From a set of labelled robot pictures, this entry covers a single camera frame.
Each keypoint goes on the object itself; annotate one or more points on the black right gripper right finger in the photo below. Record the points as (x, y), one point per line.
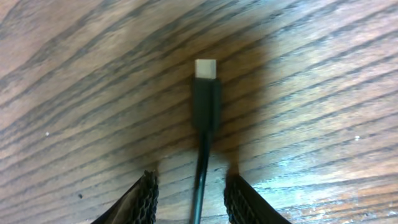
(245, 206)

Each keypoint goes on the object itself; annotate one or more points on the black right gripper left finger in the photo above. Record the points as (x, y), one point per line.
(137, 206)

